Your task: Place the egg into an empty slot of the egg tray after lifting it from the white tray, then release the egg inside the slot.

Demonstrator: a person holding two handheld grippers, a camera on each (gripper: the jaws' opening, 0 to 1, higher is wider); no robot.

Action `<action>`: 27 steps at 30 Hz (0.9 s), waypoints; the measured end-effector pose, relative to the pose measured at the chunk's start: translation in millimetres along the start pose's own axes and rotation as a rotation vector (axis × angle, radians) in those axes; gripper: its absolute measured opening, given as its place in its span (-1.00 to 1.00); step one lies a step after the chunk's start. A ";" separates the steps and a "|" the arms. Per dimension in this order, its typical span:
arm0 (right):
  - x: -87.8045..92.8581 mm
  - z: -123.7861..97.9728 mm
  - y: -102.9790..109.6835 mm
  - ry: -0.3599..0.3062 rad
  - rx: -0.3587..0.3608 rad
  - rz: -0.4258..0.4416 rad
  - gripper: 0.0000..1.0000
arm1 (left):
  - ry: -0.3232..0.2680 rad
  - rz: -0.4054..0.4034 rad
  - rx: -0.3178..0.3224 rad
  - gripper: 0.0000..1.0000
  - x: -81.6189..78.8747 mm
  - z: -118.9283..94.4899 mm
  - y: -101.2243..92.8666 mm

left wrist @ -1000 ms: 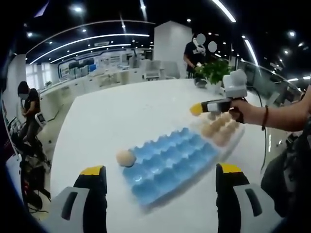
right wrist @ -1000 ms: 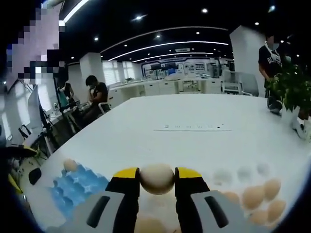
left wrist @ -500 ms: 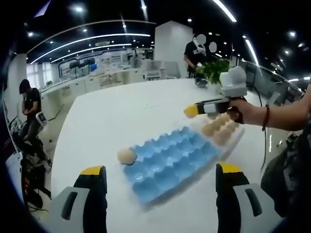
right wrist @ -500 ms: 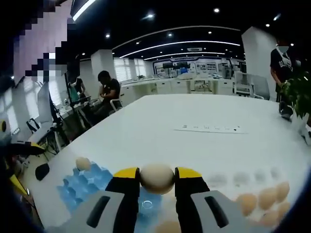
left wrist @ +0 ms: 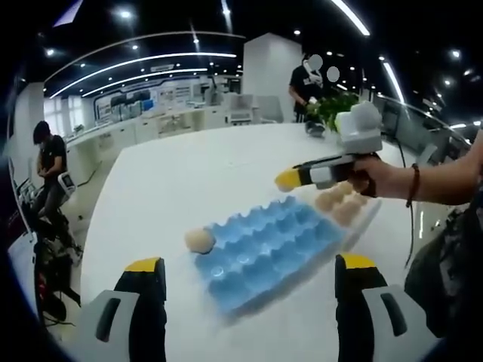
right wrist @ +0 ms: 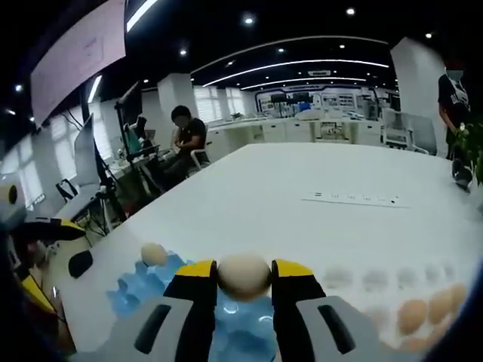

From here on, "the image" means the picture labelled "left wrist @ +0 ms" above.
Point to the plain grey chair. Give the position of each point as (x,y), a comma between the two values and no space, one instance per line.
(269,109)

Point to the single tan egg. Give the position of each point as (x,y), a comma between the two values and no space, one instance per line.
(199,240)

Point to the dark equipment pile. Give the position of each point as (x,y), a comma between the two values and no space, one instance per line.
(53,245)

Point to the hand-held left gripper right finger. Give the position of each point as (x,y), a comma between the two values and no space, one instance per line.
(354,301)

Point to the white dimpled foam board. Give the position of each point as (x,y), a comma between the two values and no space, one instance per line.
(362,222)

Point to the blue egg tray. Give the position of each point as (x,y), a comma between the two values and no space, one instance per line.
(264,256)

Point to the long white counter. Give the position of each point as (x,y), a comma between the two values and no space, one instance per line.
(124,132)

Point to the white slatted chair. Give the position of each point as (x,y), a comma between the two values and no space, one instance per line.
(241,109)

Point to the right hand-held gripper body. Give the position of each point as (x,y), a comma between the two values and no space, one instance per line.
(360,128)

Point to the green plant in white vase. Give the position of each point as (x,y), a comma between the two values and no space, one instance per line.
(336,107)

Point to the person's dark patterned clothing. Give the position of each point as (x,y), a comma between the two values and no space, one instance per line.
(449,279)

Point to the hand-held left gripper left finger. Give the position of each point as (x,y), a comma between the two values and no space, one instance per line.
(145,301)

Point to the white table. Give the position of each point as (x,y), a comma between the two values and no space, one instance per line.
(188,181)

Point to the person's right hand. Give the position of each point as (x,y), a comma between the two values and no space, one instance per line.
(388,177)

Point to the group of tan eggs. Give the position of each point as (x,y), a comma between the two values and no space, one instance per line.
(341,211)

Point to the dark round pot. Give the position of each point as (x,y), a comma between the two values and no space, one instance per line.
(315,129)

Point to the white office chair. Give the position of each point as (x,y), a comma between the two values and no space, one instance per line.
(67,183)

